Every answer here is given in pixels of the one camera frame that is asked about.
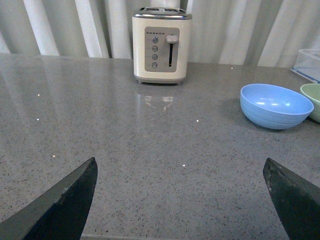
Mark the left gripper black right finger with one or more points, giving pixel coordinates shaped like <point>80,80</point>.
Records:
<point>296,200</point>

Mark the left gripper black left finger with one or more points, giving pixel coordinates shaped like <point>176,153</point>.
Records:
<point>60,213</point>

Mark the blue bowl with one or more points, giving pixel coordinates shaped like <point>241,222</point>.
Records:
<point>274,107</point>

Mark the green bowl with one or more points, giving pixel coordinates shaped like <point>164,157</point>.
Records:
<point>312,92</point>

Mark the clear plastic food container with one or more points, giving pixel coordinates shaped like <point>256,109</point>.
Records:
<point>307,64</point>

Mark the cream toaster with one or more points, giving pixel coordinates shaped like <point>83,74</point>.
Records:
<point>161,43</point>

